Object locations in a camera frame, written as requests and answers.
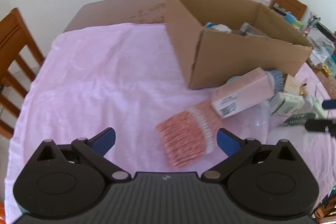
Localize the green tissue pack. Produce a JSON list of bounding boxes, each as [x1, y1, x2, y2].
[[313, 98, 329, 119]]

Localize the green white soap box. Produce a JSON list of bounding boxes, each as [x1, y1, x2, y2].
[[269, 92, 305, 117]]

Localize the clear jar golden capsules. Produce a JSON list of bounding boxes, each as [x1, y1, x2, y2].
[[299, 77, 318, 102]]

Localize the pink carton box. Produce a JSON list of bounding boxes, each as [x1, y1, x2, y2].
[[211, 68, 274, 119]]

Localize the green lid small bottle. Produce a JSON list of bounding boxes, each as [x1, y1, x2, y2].
[[292, 19, 303, 31]]

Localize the gold ornament coaster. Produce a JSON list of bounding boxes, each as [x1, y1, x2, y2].
[[321, 64, 335, 78]]

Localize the pink table cloth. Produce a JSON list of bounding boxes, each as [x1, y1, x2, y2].
[[3, 22, 336, 224]]

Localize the open cardboard box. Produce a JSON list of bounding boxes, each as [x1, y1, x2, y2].
[[165, 0, 312, 89]]

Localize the wooden chair right back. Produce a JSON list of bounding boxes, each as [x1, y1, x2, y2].
[[269, 0, 307, 20]]

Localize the jar of dark cookies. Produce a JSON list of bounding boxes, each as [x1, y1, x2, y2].
[[239, 22, 267, 37]]

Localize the white blue sock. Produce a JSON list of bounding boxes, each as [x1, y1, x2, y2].
[[205, 22, 232, 33]]

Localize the wooden chair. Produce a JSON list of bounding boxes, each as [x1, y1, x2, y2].
[[0, 7, 46, 139], [269, 0, 307, 20]]

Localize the large clear jar black lid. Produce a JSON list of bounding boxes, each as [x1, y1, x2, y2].
[[307, 22, 335, 66]]

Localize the beige Kagi carton box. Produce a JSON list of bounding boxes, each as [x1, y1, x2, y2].
[[283, 75, 301, 96]]

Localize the clear plastic cup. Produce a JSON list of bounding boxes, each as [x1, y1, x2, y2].
[[240, 101, 270, 143]]

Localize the pink knitted sock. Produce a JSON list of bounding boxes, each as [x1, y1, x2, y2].
[[156, 100, 222, 169]]

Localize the wooden chair left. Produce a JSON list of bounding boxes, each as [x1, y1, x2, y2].
[[0, 7, 46, 139]]

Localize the light blue round toy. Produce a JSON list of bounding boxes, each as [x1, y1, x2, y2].
[[226, 76, 241, 83]]

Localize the blue grey knitted sock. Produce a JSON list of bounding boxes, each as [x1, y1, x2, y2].
[[265, 69, 284, 95]]

